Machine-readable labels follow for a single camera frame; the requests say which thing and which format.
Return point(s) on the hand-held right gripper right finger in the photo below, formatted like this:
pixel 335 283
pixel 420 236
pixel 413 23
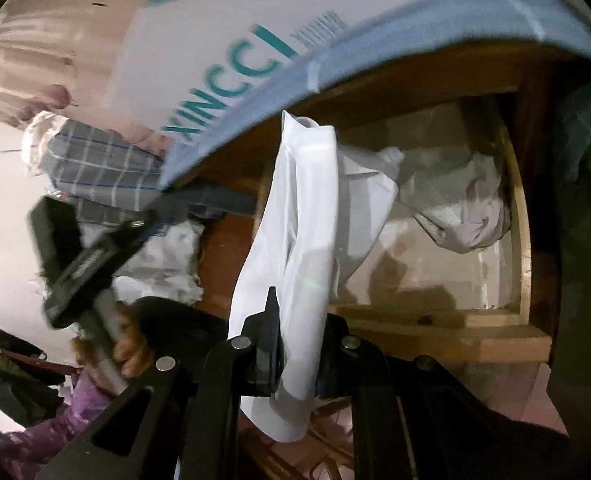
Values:
pixel 336 360

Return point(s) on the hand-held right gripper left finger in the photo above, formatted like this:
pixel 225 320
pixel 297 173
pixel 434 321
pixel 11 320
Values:
pixel 271 360

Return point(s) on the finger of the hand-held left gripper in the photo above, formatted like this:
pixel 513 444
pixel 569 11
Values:
pixel 130 232

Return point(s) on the wooden drawer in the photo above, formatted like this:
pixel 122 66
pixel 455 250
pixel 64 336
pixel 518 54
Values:
pixel 425 280

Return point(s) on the white shirt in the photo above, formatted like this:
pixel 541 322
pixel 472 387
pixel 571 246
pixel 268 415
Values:
pixel 305 210

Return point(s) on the grey underwear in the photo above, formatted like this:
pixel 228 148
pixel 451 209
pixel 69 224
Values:
pixel 455 200

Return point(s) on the white cardboard box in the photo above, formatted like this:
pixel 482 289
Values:
pixel 200 35

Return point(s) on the person's left forearm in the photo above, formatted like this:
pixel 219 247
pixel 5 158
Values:
pixel 50 435

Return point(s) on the person's left hand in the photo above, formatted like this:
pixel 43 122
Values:
pixel 133 355

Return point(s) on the white plastic bag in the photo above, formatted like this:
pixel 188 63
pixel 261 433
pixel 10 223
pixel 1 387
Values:
pixel 170 260

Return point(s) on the plaid cloth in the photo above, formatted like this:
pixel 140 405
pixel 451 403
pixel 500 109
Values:
pixel 90 170

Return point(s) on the white frilly cloth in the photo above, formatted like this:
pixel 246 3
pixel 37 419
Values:
pixel 40 140

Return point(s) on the dark patterned cloth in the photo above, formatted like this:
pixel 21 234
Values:
pixel 5 360

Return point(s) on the leaf print curtain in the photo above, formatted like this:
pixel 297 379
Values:
pixel 50 35

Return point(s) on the wooden cabinet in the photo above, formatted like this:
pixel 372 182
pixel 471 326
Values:
pixel 475 70

